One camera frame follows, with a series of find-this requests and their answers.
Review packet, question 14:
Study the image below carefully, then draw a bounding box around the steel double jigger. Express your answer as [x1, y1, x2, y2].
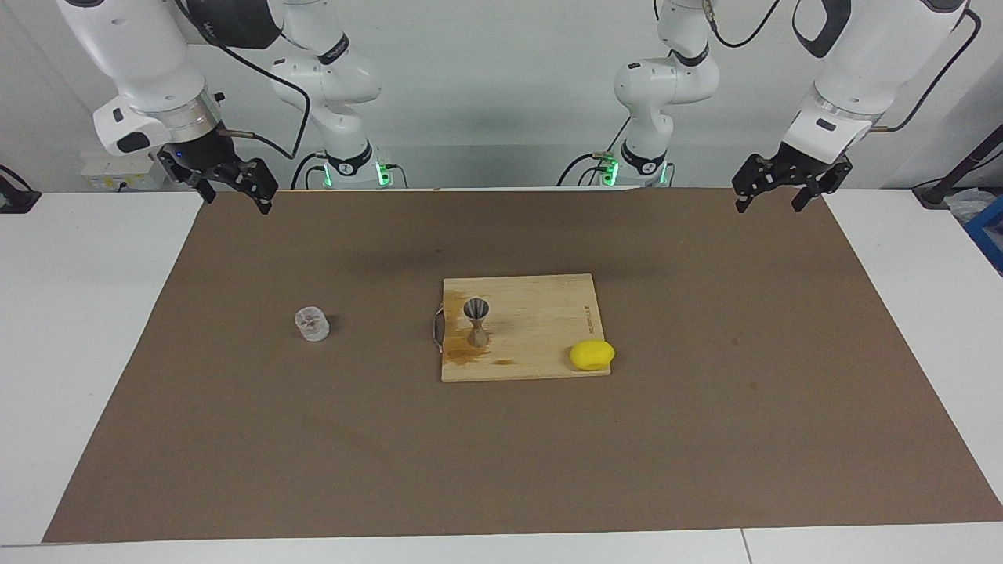
[462, 298, 492, 348]

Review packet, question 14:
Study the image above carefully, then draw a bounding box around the black clamp mount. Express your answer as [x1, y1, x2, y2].
[0, 164, 42, 214]

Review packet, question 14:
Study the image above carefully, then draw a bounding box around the black tripod leg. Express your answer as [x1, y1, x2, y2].
[913, 125, 1003, 208]

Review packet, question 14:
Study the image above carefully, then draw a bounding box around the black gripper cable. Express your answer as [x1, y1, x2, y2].
[176, 0, 314, 161]
[705, 0, 982, 134]

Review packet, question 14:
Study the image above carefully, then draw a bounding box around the black left base cable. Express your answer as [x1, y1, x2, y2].
[556, 151, 620, 187]

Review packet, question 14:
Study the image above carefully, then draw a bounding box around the black right base cable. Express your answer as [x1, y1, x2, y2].
[290, 151, 330, 191]

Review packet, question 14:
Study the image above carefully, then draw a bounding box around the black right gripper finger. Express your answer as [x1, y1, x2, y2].
[157, 149, 220, 206]
[231, 157, 280, 215]

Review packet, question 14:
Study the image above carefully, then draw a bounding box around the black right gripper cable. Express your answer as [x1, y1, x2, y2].
[176, 0, 314, 161]

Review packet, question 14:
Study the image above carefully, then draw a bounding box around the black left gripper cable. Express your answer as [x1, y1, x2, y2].
[705, 0, 982, 134]

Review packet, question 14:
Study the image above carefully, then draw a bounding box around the brown paper table mat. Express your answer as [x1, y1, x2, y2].
[43, 186, 1003, 544]

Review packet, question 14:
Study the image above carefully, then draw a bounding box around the small clear glass cup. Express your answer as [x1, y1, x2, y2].
[294, 305, 330, 342]

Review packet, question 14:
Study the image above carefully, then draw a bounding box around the white power strip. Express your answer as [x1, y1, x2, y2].
[81, 153, 169, 191]

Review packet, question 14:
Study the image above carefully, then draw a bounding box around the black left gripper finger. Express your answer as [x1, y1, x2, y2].
[733, 154, 778, 214]
[790, 179, 833, 214]

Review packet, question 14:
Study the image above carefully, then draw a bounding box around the blue plastic box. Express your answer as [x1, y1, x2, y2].
[965, 196, 1003, 275]

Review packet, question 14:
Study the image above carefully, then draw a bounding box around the clear plastic bag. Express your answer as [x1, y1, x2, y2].
[944, 188, 990, 224]

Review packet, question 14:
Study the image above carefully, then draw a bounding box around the yellow lemon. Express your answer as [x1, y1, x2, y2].
[570, 340, 616, 371]

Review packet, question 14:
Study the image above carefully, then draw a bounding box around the black base cable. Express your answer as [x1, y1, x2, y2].
[290, 151, 330, 191]
[556, 151, 620, 187]

